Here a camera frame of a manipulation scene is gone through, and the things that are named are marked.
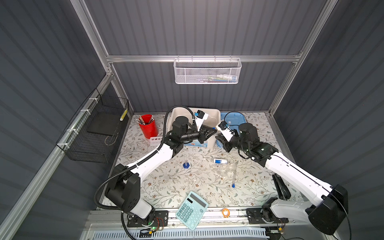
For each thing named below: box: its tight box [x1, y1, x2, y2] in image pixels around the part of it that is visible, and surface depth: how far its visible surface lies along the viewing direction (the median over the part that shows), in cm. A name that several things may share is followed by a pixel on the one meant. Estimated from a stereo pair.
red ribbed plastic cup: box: [138, 114, 159, 139], surface depth 101 cm
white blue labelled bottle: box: [213, 158, 228, 164], surface depth 93 cm
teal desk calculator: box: [175, 191, 209, 231], surface depth 76 cm
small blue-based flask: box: [182, 160, 190, 169], surface depth 93 cm
